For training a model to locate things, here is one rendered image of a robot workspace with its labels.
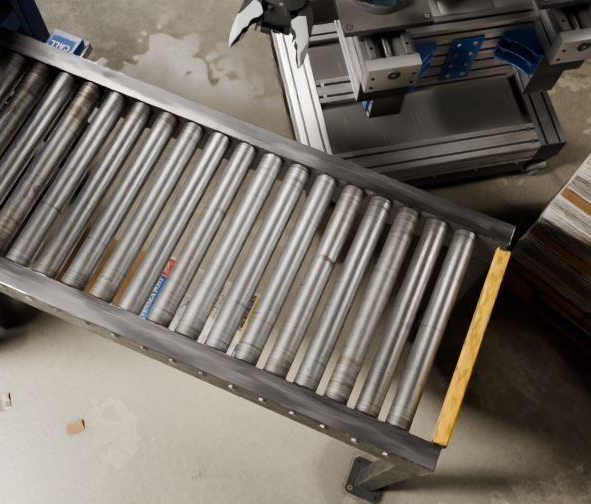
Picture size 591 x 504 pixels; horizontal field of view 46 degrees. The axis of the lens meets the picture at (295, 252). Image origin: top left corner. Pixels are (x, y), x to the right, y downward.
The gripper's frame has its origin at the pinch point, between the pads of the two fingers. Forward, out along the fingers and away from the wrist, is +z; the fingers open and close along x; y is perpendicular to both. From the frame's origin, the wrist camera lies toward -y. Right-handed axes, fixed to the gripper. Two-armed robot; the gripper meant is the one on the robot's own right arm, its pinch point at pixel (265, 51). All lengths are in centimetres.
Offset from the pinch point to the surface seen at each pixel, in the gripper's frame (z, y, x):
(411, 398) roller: 39, 38, -45
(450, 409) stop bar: 39, 35, -52
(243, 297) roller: 27, 43, -8
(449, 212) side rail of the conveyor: -3, 38, -46
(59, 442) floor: 61, 129, 30
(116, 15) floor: -92, 134, 67
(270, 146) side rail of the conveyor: -8.0, 43.5, -4.6
